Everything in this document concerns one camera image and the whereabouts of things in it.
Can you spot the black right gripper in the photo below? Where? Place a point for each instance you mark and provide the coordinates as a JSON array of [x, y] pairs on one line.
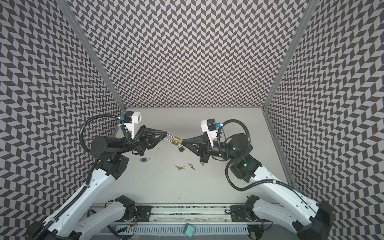
[[205, 147]]

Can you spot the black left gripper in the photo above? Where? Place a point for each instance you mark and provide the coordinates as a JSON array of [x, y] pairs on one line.
[[140, 143]]

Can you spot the long shackle brass padlock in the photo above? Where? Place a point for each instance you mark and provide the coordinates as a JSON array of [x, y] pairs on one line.
[[173, 140]]

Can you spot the black padlock with keys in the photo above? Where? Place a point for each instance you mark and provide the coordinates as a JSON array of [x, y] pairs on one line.
[[181, 148]]

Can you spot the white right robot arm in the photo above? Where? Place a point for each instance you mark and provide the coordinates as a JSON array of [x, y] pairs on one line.
[[231, 141]]

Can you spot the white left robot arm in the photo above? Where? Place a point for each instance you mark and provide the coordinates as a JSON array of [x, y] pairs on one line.
[[110, 163]]

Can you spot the teal square block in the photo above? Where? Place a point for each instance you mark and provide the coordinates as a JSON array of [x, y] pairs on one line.
[[189, 230]]

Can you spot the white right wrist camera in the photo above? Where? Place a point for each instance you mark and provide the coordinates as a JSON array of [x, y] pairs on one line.
[[211, 128]]

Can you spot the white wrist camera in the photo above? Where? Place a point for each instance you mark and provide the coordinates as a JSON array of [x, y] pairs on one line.
[[130, 119], [211, 128]]

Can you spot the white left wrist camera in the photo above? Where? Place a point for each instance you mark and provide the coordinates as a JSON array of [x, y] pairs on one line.
[[130, 119]]

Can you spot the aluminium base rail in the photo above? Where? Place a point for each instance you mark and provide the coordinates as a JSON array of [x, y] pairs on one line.
[[194, 214]]

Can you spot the aluminium left corner post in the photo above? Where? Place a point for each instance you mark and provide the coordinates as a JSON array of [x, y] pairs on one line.
[[65, 8]]

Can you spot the aluminium corner post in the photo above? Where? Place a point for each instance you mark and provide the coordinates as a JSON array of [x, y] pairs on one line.
[[312, 5], [65, 8]]

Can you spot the aluminium right corner post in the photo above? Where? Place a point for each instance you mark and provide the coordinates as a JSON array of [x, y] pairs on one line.
[[312, 5]]

